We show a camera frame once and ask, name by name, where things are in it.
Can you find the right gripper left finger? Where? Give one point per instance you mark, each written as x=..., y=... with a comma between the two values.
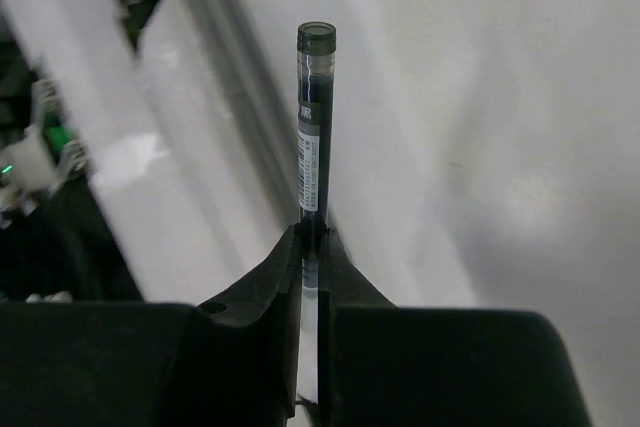
x=230, y=361

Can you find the white front cover plate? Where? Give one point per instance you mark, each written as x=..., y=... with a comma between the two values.
x=135, y=180

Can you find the black ink clear pen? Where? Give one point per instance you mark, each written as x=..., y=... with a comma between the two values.
x=316, y=47

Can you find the aluminium table rail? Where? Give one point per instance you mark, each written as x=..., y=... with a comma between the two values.
x=251, y=108

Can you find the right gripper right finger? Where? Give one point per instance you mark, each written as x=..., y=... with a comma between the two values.
x=384, y=365

